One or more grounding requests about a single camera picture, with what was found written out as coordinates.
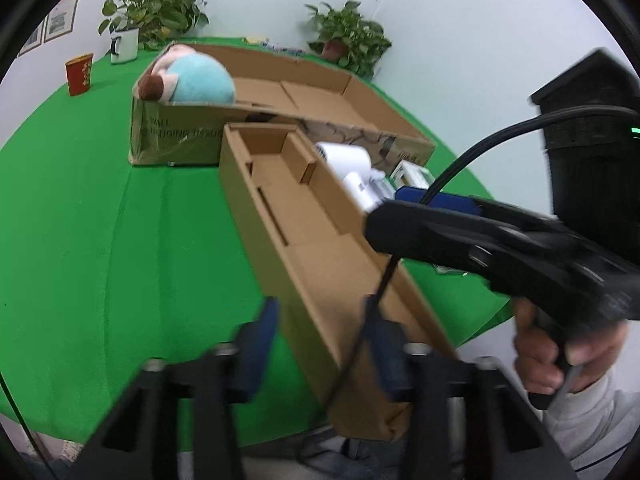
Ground narrow cardboard box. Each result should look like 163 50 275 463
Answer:
218 122 458 443

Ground large cardboard box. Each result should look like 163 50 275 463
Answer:
127 40 437 167

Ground thin black cable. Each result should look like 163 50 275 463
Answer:
0 370 58 480

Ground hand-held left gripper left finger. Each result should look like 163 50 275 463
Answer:
65 296 281 480

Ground person's right hand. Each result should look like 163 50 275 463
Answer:
514 297 631 396

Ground flat colourful packets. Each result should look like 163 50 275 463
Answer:
245 35 311 56

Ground green tablecloth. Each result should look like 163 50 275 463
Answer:
0 35 511 448

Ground teal and pink plush toy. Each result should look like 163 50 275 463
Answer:
137 44 237 107

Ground red paper cup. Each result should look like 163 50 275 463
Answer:
65 52 96 97

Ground white and green medicine box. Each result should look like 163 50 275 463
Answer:
390 160 436 191

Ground person's right forearm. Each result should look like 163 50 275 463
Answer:
542 370 640 473

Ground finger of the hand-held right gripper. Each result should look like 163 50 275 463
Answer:
395 186 561 227
364 199 506 288

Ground white hair dryer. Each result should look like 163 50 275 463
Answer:
314 142 396 213

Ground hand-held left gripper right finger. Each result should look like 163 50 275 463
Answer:
361 294 581 480

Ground small framed wall picture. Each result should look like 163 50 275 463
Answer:
17 25 43 57

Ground potted plant in brown pot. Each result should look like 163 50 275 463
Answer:
304 0 393 81

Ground large framed wall picture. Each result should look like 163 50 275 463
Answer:
44 0 83 43

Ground potted plant in white mug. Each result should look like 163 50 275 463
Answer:
97 0 210 65

